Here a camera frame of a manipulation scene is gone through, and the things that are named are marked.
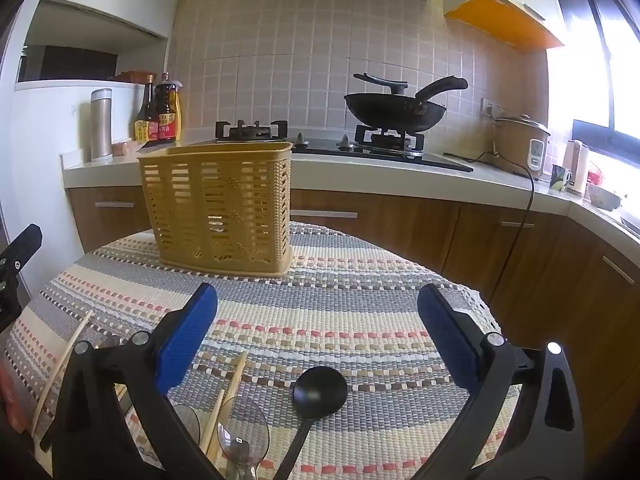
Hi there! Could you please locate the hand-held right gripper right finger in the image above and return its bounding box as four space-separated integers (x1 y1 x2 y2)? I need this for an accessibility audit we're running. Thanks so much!
416 282 587 480

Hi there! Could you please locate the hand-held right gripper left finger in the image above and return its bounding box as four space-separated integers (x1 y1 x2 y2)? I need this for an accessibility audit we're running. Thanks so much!
40 282 227 480

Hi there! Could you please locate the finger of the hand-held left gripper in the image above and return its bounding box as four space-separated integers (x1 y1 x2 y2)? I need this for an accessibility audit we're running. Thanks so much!
0 275 22 332
0 224 43 281

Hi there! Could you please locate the wooden chopstick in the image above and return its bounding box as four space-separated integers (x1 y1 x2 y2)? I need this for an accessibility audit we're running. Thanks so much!
200 351 249 461
199 389 226 453
30 310 94 438

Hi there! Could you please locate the yellow plastic utensil basket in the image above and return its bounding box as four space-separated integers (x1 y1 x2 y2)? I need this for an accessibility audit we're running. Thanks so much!
137 142 294 279

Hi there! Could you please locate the white refrigerator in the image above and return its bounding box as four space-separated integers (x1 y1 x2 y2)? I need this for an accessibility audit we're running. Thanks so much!
10 80 140 293

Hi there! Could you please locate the wooden cabinet door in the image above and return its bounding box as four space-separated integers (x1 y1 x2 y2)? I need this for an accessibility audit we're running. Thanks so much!
66 186 155 254
442 204 569 322
289 190 461 275

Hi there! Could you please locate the red object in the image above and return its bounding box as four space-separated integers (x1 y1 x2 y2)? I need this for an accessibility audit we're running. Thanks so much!
0 364 27 435

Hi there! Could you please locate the striped woven table mat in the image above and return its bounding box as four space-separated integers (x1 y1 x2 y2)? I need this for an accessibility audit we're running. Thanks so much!
5 221 532 480

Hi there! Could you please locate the black plastic spoon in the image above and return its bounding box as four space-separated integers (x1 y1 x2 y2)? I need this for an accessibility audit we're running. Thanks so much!
272 366 349 480

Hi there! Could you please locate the steel thermos flask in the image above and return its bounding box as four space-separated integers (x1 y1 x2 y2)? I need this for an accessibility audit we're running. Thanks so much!
89 88 114 163

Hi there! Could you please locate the slim dark sauce bottle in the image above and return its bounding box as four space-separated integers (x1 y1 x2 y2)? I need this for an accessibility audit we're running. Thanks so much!
134 74 156 144

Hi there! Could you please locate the white kitchen counter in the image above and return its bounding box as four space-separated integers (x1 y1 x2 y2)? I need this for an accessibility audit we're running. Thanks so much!
61 136 640 242

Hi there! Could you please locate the patterned mug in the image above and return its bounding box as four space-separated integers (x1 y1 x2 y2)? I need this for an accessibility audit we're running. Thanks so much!
548 164 573 194

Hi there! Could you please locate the black gas stove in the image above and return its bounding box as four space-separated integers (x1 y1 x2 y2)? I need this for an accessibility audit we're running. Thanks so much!
215 120 474 174

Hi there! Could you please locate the large dark sauce bottle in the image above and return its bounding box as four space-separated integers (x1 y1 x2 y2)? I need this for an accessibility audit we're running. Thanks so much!
153 73 184 142

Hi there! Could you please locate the rice cooker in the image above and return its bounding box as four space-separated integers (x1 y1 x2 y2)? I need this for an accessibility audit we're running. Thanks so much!
492 114 552 181

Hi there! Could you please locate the ceramic bowl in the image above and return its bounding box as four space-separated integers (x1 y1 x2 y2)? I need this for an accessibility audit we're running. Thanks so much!
585 182 624 211

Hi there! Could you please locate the pale pink kettle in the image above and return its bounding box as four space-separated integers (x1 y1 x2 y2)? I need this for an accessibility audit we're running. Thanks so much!
564 139 591 197

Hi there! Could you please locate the black wok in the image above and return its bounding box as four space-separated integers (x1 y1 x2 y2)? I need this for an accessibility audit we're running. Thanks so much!
344 76 469 134

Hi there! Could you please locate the black spatula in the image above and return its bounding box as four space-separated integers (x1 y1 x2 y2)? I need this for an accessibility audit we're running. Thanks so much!
353 73 409 96

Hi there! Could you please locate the window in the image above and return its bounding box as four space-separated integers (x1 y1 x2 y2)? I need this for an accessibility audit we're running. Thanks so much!
554 0 640 153

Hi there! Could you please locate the black power cable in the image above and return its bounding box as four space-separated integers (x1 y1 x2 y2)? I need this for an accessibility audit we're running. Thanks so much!
442 151 536 313

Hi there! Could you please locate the orange bottomed wall cabinet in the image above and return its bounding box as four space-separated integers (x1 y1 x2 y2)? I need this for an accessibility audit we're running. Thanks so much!
442 0 566 54

